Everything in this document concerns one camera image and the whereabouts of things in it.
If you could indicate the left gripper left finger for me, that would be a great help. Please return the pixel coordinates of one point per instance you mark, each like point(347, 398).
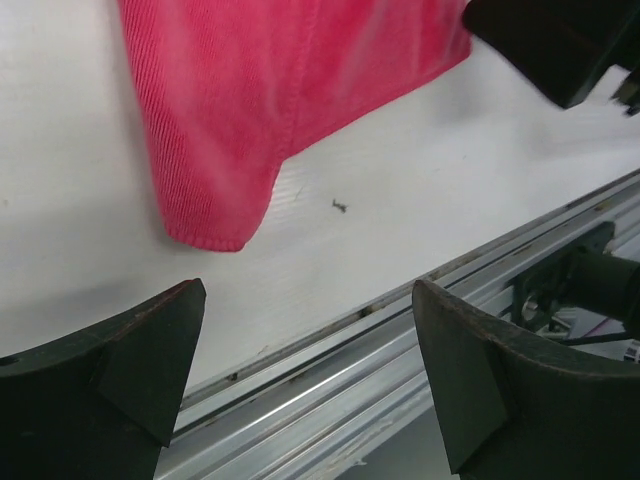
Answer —
point(102, 402)

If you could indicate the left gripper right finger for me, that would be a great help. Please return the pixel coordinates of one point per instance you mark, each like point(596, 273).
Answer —
point(514, 405)

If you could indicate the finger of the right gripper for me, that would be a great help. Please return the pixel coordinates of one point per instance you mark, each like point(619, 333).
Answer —
point(563, 48)

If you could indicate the pink towel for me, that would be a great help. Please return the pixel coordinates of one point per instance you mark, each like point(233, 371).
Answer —
point(229, 90)

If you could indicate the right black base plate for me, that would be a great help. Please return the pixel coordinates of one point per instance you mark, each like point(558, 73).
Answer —
point(537, 291)

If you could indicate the aluminium mounting rail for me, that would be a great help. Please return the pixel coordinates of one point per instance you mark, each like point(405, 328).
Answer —
point(314, 408)

